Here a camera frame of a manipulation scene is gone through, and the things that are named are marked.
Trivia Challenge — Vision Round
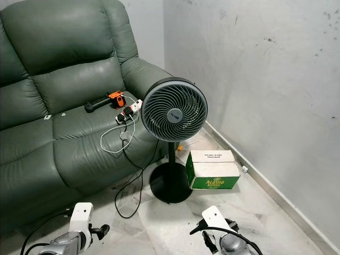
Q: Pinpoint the green and white cardboard box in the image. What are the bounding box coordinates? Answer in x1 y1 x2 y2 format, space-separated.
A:
186 150 241 190

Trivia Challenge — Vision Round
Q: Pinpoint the black pedestal fan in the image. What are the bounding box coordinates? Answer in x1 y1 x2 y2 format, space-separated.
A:
141 78 208 204

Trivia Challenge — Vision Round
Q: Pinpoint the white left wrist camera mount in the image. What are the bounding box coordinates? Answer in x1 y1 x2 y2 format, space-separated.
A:
69 202 94 237

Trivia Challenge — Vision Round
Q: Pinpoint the black power cable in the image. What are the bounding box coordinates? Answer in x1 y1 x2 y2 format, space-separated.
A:
115 109 163 219

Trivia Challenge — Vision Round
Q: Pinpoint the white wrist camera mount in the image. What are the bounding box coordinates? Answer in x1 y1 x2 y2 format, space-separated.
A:
202 206 232 234
69 202 94 237

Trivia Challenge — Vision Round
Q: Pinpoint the white power strip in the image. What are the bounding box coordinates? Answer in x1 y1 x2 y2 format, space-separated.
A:
116 99 143 124

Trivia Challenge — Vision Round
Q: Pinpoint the dark green leather sofa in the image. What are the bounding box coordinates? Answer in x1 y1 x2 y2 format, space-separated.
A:
0 0 173 237

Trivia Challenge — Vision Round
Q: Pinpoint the white charger cable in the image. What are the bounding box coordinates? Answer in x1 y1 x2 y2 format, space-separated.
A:
100 114 136 155

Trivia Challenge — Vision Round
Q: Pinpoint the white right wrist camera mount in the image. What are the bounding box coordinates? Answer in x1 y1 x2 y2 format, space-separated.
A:
202 206 232 234

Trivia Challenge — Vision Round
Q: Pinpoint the orange and black power tool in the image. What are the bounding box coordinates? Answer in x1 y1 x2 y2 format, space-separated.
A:
84 91 126 113

